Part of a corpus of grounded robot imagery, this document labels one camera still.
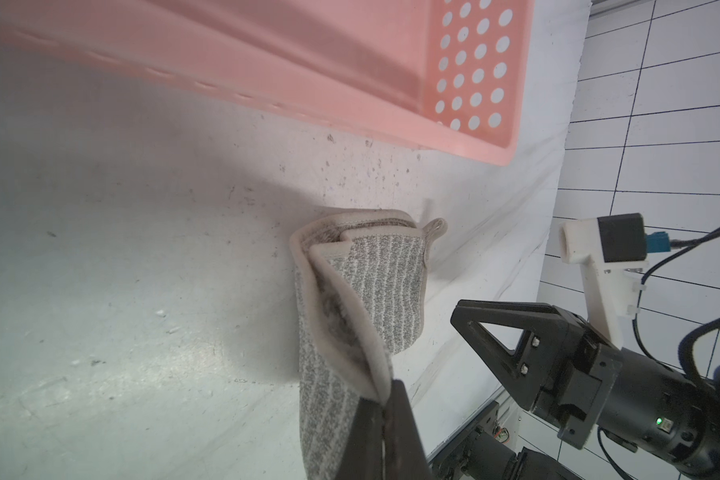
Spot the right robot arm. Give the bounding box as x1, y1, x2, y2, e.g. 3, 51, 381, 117
451, 300, 720, 479

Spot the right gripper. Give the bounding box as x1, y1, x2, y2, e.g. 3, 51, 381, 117
451, 300, 720, 474

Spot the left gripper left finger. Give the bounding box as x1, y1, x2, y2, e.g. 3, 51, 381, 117
334, 399, 384, 480

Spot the pink plastic basket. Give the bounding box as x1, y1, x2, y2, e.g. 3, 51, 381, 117
0, 1, 534, 165

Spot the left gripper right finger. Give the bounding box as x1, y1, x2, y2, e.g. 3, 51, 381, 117
383, 380, 433, 480

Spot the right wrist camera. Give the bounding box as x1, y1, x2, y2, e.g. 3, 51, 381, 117
560, 213, 671, 349

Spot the grey striped dishcloth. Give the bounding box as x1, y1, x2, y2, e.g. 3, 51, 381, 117
289, 210, 447, 479

